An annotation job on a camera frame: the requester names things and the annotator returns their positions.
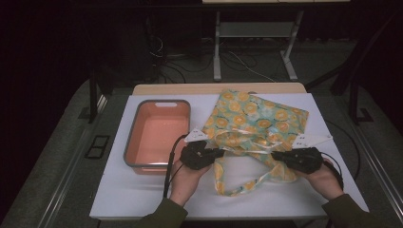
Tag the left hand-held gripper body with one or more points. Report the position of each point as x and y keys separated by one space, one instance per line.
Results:
x=198 y=155

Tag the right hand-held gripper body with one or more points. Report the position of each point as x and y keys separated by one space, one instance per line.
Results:
x=304 y=158

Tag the orange-print cloth bag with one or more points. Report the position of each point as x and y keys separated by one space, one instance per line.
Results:
x=253 y=123

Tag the orange bin with grey rim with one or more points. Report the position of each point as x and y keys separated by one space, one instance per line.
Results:
x=158 y=133

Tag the person's left hand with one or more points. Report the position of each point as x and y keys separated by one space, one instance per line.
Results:
x=185 y=183

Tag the person's right hand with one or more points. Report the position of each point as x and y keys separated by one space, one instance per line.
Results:
x=326 y=183

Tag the wooden table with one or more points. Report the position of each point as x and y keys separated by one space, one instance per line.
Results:
x=177 y=88

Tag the white board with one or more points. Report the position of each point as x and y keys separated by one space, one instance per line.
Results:
x=126 y=190

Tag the grey metal stand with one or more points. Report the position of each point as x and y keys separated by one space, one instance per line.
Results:
x=253 y=29

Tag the black post with foot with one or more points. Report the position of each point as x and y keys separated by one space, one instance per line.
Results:
x=355 y=101

